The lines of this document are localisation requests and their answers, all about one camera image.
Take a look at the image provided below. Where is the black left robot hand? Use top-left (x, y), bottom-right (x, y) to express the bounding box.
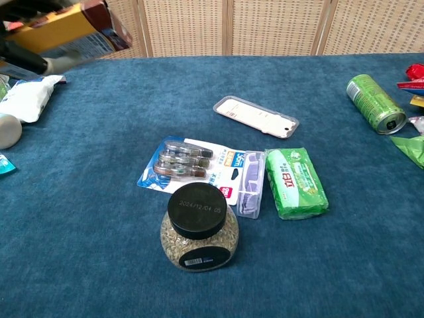
top-left (0, 0), bottom-right (86, 76)

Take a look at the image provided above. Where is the brown and yellow striped box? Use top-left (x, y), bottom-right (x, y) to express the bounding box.
top-left (5, 0), bottom-right (134, 56)

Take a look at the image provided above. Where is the clear box of floss picks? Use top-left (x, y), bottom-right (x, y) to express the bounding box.
top-left (236, 150), bottom-right (267, 220)

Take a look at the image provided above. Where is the clear green-tinted bottle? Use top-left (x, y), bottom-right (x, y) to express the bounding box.
top-left (0, 74), bottom-right (11, 101)

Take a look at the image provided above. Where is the white pouch bag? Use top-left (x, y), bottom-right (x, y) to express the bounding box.
top-left (0, 74), bottom-right (67, 124)

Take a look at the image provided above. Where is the grey round bottle cap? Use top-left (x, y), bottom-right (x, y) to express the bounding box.
top-left (0, 113), bottom-right (23, 150)

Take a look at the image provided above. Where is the teal snack packet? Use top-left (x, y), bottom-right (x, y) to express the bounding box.
top-left (0, 154), bottom-right (17, 176)

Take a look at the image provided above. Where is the blue velvet tablecloth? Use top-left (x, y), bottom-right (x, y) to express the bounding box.
top-left (0, 52), bottom-right (424, 318)

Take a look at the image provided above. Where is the correction tape blister pack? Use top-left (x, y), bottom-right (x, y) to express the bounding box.
top-left (137, 135), bottom-right (248, 206)

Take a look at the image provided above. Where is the seed jar with black lid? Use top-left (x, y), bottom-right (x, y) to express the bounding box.
top-left (160, 182), bottom-right (240, 273)

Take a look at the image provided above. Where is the white flat plastic tray package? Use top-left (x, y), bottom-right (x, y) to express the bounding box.
top-left (212, 95), bottom-right (300, 139)

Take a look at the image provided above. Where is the wicker folding screen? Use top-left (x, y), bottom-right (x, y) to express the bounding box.
top-left (99, 0), bottom-right (424, 61)

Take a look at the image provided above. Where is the green soap package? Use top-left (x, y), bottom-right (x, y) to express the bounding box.
top-left (264, 147), bottom-right (330, 221)

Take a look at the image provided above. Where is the green drink can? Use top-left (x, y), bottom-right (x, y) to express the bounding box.
top-left (346, 74), bottom-right (407, 135)

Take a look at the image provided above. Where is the red and blue flat packet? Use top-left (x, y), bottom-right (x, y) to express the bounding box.
top-left (396, 79), bottom-right (424, 97)

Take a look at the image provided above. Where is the red crinkled wrapper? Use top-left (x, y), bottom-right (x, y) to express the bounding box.
top-left (405, 63), bottom-right (424, 81)

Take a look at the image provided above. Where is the green plastic bag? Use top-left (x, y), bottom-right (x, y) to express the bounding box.
top-left (390, 134), bottom-right (424, 170)

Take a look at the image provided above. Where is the clear crinkled wrapper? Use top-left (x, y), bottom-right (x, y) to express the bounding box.
top-left (407, 115), bottom-right (424, 135)

